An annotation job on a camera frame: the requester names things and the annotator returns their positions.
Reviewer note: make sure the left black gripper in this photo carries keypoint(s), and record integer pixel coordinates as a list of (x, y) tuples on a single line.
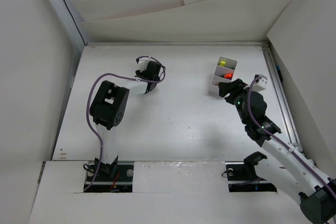
[(139, 73)]

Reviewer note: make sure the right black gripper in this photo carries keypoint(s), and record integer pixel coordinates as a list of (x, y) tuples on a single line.
[(234, 87)]

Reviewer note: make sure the orange cap highlighter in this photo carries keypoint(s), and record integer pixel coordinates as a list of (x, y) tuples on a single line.
[(228, 74)]

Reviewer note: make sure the white pen holder box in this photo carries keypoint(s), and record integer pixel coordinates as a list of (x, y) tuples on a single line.
[(219, 73)]

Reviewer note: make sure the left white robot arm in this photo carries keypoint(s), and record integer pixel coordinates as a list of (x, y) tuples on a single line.
[(106, 106)]

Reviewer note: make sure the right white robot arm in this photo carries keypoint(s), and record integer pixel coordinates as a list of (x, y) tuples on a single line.
[(312, 189)]

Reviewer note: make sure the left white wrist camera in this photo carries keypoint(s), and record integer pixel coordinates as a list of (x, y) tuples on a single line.
[(142, 62)]

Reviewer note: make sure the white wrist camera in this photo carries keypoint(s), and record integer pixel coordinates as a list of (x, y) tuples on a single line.
[(260, 84), (142, 62)]

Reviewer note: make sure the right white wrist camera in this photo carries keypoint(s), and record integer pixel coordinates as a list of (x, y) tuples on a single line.
[(260, 84)]

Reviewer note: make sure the aluminium table rail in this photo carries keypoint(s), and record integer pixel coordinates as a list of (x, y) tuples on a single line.
[(290, 128)]

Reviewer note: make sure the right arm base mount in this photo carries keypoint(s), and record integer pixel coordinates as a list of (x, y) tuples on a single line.
[(242, 178)]

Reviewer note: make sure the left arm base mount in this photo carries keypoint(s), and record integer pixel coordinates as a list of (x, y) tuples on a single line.
[(116, 177)]

